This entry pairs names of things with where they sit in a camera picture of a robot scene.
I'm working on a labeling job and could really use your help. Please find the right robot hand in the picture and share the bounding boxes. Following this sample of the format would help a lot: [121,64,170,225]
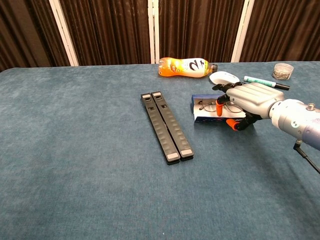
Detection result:
[211,82,286,132]

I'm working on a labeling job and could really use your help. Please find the thin metal frame eyeglasses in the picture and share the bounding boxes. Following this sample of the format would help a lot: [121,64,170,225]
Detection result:
[197,98,245,113]

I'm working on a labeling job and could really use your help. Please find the blue white glasses box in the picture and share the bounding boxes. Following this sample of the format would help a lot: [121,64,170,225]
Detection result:
[191,93,247,124]

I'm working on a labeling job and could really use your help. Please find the black folding metal stand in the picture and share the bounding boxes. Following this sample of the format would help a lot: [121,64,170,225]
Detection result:
[140,90,195,166]

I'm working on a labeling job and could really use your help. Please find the green whiteboard marker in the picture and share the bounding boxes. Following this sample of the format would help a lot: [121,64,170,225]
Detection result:
[243,75,291,91]

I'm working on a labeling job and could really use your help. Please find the white computer mouse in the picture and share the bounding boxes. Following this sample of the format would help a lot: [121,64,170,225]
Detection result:
[208,70,240,85]

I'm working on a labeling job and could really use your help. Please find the clear jar of clips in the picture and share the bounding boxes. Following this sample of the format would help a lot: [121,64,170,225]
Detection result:
[271,62,295,81]

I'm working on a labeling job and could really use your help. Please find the orange drink bottle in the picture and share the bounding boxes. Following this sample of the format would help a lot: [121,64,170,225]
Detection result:
[157,57,219,79]

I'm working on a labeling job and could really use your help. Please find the brown pleated screen panel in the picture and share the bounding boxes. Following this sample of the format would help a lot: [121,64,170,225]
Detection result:
[231,0,320,63]
[0,0,73,73]
[152,0,251,64]
[53,0,154,67]

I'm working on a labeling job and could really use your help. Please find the blue velvet table cloth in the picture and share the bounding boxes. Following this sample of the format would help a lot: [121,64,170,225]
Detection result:
[0,61,320,240]

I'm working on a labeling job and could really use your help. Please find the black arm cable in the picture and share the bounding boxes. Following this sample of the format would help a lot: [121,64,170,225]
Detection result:
[293,139,320,175]

